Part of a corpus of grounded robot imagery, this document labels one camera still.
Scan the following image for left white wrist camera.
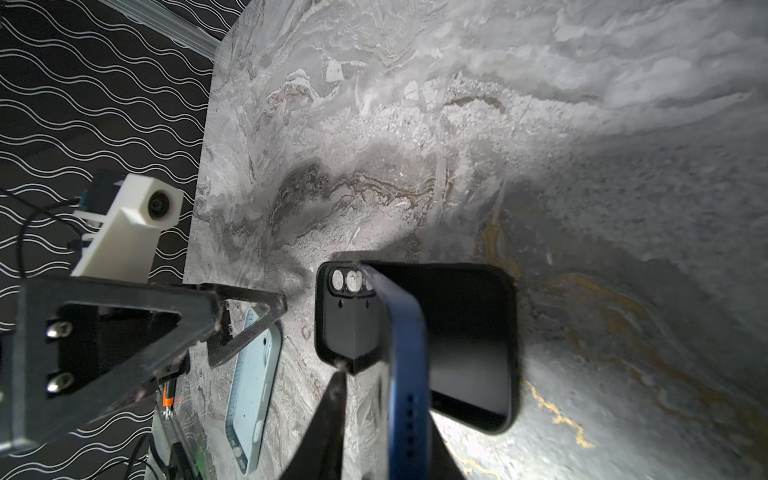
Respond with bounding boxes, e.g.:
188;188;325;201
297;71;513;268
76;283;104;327
71;174;184;284

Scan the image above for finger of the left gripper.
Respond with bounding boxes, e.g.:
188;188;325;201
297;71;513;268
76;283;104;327
203;283;287;368

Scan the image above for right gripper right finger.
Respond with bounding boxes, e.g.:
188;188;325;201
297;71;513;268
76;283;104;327
429;431;465;480

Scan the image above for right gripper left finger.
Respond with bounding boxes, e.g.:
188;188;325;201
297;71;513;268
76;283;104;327
281;371;348;480

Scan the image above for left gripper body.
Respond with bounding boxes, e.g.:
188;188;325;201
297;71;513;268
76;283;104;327
1;276;221;455

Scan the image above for light blue phone case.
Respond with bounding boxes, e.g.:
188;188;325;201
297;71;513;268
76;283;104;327
225;324;282;476

